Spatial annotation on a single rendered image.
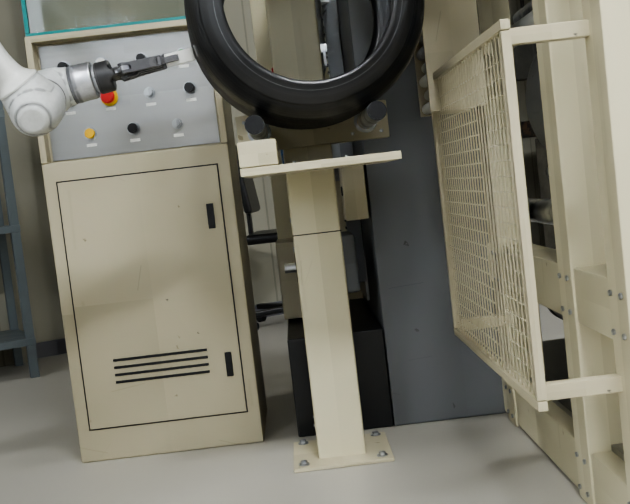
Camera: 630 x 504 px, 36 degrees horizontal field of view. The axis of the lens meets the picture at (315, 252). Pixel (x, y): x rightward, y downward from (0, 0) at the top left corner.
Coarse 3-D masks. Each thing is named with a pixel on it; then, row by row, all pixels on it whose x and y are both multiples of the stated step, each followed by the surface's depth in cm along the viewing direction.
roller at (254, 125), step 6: (246, 120) 217; (252, 120) 217; (258, 120) 217; (246, 126) 217; (252, 126) 217; (258, 126) 217; (264, 126) 220; (252, 132) 217; (258, 132) 217; (264, 132) 229; (258, 138) 235; (264, 138) 246
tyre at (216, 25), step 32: (192, 0) 216; (224, 0) 242; (384, 0) 244; (416, 0) 220; (192, 32) 218; (224, 32) 214; (384, 32) 244; (416, 32) 221; (224, 64) 215; (256, 64) 215; (384, 64) 218; (224, 96) 232; (256, 96) 217; (288, 96) 216; (320, 96) 217; (352, 96) 219; (288, 128) 238
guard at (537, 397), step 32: (448, 64) 222; (480, 64) 190; (512, 64) 168; (480, 96) 194; (512, 96) 168; (448, 128) 236; (480, 128) 197; (512, 128) 168; (448, 160) 243; (480, 160) 201; (512, 160) 170; (512, 192) 176; (448, 224) 258; (512, 224) 179; (448, 256) 258; (480, 256) 214; (512, 256) 181; (480, 288) 218; (512, 288) 185; (512, 320) 188; (480, 352) 224; (512, 352) 192; (512, 384) 192; (544, 384) 172
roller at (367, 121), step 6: (372, 102) 217; (378, 102) 217; (366, 108) 221; (372, 108) 217; (378, 108) 217; (384, 108) 217; (360, 114) 241; (366, 114) 221; (372, 114) 217; (378, 114) 217; (384, 114) 217; (360, 120) 240; (366, 120) 228; (372, 120) 220; (378, 120) 218; (360, 126) 249; (366, 126) 241
